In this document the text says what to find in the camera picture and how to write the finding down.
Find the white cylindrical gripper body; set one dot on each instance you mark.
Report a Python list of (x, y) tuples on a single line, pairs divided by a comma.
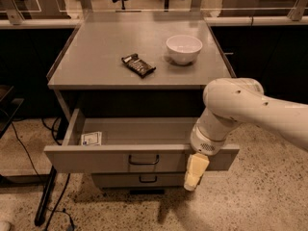
[(205, 143)]

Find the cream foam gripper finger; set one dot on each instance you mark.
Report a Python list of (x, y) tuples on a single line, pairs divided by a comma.
[(196, 166)]

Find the grey top drawer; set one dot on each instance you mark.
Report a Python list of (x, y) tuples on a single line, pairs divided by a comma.
[(129, 145)]

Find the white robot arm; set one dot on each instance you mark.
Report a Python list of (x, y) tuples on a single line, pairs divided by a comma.
[(230, 102)]

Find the grey drawer cabinet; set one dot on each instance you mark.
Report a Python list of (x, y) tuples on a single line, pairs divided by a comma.
[(91, 76)]

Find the white ceramic bowl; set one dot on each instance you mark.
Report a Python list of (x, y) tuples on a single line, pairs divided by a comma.
[(183, 49)]

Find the dark snack packet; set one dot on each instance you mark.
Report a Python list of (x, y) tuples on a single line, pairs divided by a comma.
[(137, 65)]

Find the white paper packet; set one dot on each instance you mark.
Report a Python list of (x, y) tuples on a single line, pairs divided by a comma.
[(93, 138)]

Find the black table leg bar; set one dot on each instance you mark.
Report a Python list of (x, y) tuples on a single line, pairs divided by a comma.
[(47, 189)]

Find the dark side table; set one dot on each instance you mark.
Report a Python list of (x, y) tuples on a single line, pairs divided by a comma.
[(9, 105)]

